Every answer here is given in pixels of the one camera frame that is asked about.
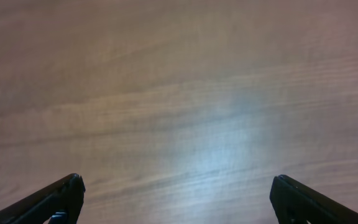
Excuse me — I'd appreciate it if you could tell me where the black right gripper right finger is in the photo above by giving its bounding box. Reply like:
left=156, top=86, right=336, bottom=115
left=270, top=175, right=358, bottom=224

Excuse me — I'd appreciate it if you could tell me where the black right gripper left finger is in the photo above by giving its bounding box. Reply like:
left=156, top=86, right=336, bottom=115
left=0, top=173, right=85, bottom=224

